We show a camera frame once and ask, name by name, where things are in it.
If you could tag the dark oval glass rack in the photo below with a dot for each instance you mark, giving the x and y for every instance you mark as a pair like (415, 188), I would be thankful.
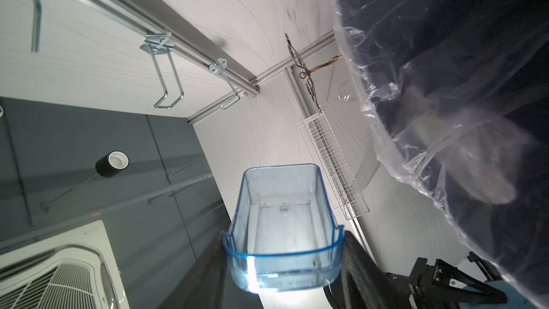
(306, 72)

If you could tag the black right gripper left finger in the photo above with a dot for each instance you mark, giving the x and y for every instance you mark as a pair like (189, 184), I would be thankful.
(207, 284)

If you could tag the clear plastic bin liner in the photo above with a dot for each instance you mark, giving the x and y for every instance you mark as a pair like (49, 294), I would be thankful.
(456, 95)

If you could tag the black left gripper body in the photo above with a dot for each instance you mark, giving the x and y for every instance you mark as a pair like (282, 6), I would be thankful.
(443, 286)

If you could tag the ceiling air conditioner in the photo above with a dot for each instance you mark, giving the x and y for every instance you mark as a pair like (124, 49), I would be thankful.
(75, 269)

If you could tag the white wire basket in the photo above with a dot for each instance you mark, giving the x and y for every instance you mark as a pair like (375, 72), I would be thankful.
(348, 196)

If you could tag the bright blue shavings tray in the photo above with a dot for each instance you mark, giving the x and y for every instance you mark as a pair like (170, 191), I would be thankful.
(283, 236)

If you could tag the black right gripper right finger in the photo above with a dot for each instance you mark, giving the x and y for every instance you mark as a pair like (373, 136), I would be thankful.
(363, 284)

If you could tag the black ceiling spotlight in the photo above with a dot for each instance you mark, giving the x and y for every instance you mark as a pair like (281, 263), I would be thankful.
(112, 164)

